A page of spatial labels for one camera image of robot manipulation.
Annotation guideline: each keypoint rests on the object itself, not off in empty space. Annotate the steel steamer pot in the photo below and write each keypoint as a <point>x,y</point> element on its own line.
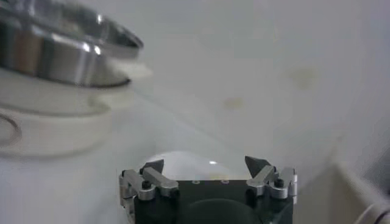
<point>61,134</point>

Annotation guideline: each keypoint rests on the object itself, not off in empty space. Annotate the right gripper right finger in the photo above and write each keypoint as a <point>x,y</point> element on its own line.
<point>262,176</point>

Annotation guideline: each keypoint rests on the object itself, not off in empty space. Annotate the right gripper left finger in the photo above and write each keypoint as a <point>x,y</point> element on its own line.
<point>158,178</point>

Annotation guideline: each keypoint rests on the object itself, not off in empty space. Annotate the perforated steel steamer basket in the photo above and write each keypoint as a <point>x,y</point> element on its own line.
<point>61,61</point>

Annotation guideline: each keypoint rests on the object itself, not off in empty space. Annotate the white steamed baozi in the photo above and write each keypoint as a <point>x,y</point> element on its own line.
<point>189,165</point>

